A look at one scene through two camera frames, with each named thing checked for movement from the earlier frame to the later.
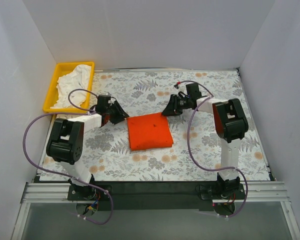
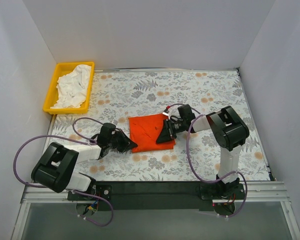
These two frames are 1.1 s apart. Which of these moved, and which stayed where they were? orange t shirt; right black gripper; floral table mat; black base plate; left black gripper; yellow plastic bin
Moved: right black gripper; left black gripper
Stayed: floral table mat; black base plate; yellow plastic bin; orange t shirt
